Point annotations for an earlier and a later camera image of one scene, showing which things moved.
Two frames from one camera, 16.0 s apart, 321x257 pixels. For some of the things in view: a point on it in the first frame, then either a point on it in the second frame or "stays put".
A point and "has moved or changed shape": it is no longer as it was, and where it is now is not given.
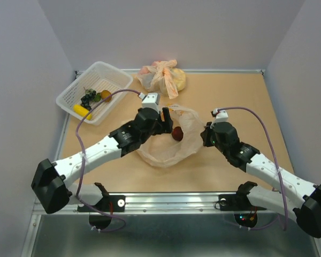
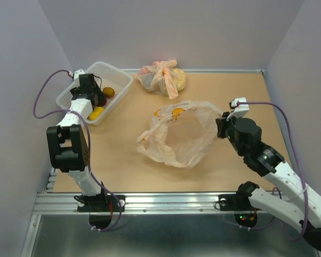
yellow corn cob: x=79 y=110 has moved or changed shape
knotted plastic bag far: x=161 y=77 stays put
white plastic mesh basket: x=101 y=77 stays put
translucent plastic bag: x=161 y=150 has moved or changed shape
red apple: x=177 y=133 -> x=102 y=102
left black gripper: x=164 y=127 -> x=97 y=90
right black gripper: x=208 y=128 -> x=222 y=123
